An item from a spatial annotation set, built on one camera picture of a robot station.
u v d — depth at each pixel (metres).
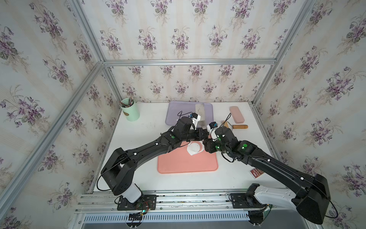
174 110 1.17
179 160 0.89
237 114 1.11
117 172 0.43
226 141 0.57
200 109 0.78
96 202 0.75
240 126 1.02
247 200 0.66
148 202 0.73
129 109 0.98
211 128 0.70
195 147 0.93
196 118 0.73
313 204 0.37
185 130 0.62
